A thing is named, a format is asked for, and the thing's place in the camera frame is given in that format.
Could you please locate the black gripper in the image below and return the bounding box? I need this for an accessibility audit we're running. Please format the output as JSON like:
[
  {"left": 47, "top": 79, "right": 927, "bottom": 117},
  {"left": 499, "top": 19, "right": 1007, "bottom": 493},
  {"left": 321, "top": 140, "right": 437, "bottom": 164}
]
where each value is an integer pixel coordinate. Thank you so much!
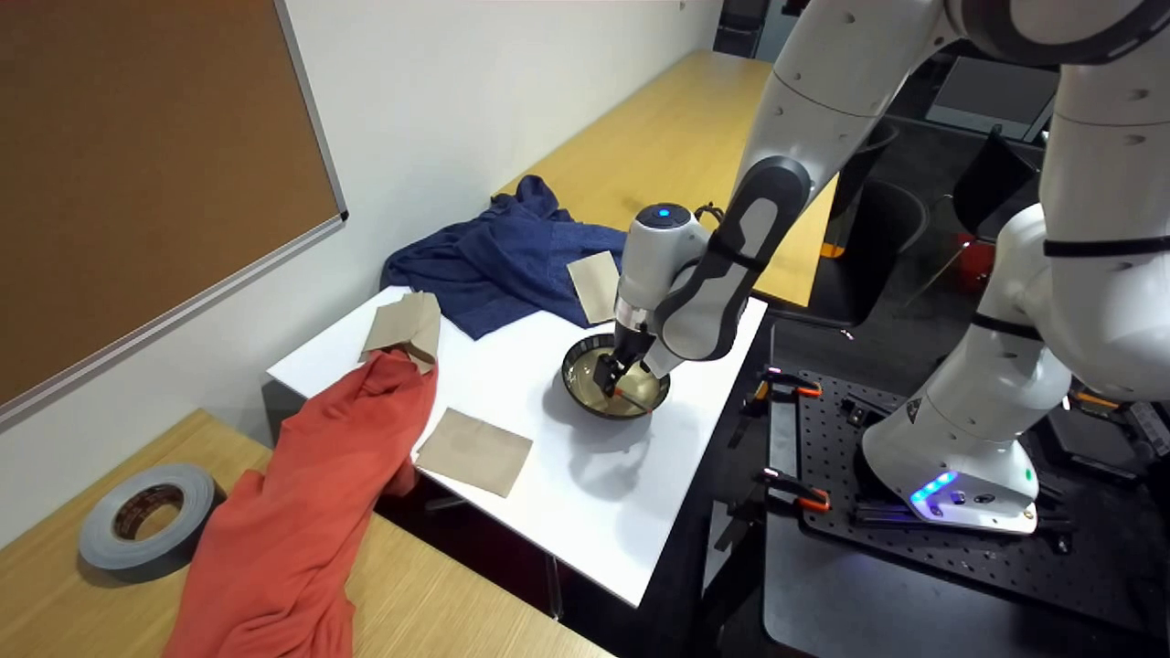
[{"left": 593, "top": 318, "right": 668, "bottom": 401}]

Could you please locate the dark bowl with pale inside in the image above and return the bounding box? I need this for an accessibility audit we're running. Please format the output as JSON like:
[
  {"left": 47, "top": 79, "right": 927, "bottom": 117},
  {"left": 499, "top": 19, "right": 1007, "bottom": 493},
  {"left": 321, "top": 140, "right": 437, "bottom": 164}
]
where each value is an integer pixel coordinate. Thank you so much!
[{"left": 561, "top": 330, "right": 676, "bottom": 423}]

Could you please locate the brown paper napkin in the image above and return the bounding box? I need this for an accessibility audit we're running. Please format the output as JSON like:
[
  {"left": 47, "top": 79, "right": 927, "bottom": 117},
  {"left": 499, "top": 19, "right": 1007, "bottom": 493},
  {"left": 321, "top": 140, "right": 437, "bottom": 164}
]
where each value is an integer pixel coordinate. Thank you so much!
[
  {"left": 360, "top": 287, "right": 448, "bottom": 378},
  {"left": 563, "top": 247, "right": 627, "bottom": 330},
  {"left": 412, "top": 404, "right": 538, "bottom": 499}
]

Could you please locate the dark blue cloth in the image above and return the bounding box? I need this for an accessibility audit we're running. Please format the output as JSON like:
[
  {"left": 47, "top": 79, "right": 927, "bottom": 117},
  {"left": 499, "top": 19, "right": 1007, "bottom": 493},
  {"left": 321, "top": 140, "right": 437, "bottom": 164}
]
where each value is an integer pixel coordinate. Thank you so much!
[{"left": 377, "top": 172, "right": 632, "bottom": 345}]

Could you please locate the wooden table under blue cloth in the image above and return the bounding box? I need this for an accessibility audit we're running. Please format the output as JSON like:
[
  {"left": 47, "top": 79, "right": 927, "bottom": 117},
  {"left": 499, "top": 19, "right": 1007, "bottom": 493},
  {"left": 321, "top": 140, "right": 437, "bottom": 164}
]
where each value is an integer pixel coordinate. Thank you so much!
[{"left": 495, "top": 49, "right": 847, "bottom": 312}]

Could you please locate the wooden table with tape roll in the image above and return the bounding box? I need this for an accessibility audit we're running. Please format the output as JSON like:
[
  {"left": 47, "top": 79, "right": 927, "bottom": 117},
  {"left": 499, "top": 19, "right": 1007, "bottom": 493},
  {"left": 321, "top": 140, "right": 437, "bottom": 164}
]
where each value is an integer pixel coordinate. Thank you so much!
[{"left": 0, "top": 404, "right": 616, "bottom": 658}]

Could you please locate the red cloth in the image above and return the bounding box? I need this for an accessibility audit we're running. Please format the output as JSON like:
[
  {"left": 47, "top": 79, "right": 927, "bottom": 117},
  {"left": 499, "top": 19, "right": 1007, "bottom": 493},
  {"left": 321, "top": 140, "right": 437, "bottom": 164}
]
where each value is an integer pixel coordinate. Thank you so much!
[{"left": 160, "top": 346, "right": 444, "bottom": 658}]

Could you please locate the cork notice board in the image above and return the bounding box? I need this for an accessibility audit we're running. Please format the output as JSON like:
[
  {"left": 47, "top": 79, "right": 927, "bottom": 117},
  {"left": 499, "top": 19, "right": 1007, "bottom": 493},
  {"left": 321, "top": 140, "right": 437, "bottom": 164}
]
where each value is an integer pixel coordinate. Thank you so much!
[{"left": 0, "top": 0, "right": 350, "bottom": 430}]

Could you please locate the grey tape roll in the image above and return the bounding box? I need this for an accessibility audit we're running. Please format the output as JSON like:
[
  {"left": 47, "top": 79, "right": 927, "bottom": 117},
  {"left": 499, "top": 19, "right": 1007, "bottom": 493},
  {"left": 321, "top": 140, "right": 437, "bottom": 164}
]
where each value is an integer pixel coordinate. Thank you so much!
[{"left": 77, "top": 460, "right": 223, "bottom": 581}]

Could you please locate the orange handled black clamp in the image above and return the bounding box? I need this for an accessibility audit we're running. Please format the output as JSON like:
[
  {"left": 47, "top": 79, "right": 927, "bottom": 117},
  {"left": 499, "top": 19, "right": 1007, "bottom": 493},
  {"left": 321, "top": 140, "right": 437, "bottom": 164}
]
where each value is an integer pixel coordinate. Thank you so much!
[
  {"left": 749, "top": 362, "right": 830, "bottom": 404},
  {"left": 757, "top": 465, "right": 838, "bottom": 520}
]

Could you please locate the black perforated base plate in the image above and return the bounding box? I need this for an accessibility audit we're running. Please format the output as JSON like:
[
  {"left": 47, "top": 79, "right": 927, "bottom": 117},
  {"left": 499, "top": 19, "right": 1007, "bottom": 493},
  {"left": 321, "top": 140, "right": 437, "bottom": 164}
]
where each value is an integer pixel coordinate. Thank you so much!
[{"left": 763, "top": 362, "right": 1170, "bottom": 643}]

